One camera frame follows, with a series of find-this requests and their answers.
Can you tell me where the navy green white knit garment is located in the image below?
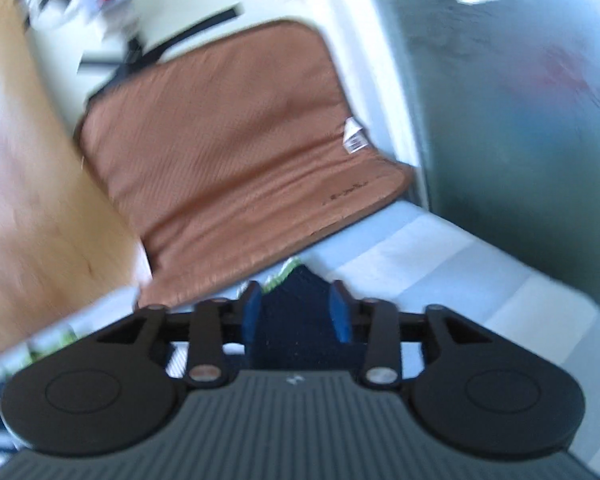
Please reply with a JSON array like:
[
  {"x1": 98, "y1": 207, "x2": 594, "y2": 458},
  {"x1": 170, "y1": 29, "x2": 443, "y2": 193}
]
[{"x1": 235, "y1": 256, "x2": 353, "y2": 374}]

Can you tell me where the dark grey glass panel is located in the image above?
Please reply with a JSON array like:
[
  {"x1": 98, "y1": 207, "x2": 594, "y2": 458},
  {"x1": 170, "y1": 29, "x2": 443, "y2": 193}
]
[{"x1": 364, "y1": 0, "x2": 600, "y2": 322}]

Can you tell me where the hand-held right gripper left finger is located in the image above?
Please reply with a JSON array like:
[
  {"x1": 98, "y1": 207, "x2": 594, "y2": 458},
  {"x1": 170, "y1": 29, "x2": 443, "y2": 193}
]
[{"x1": 96, "y1": 281, "x2": 263, "y2": 389}]

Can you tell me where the brown seat cushion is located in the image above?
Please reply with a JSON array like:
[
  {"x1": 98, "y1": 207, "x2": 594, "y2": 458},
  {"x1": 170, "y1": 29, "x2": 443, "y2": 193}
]
[{"x1": 74, "y1": 18, "x2": 415, "y2": 309}]

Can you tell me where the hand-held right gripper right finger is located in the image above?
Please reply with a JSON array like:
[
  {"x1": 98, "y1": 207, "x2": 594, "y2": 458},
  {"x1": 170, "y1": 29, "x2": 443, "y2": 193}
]
[{"x1": 329, "y1": 280, "x2": 497, "y2": 390}]

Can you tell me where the light blue striped bed sheet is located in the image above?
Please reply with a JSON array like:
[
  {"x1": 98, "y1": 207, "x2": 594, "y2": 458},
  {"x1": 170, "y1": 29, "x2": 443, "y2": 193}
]
[{"x1": 0, "y1": 200, "x2": 600, "y2": 480}]

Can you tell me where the green white patterned cloth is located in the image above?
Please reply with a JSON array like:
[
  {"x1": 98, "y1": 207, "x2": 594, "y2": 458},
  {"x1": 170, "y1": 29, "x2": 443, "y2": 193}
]
[{"x1": 0, "y1": 327, "x2": 81, "y2": 467}]

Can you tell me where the wooden board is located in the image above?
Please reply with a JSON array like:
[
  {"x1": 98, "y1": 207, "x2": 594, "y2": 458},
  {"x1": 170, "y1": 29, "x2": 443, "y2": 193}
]
[{"x1": 0, "y1": 0, "x2": 154, "y2": 363}]

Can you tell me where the black chair frame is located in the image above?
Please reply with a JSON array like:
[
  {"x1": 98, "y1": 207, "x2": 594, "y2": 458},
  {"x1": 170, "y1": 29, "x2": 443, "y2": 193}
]
[{"x1": 79, "y1": 4, "x2": 244, "y2": 92}]

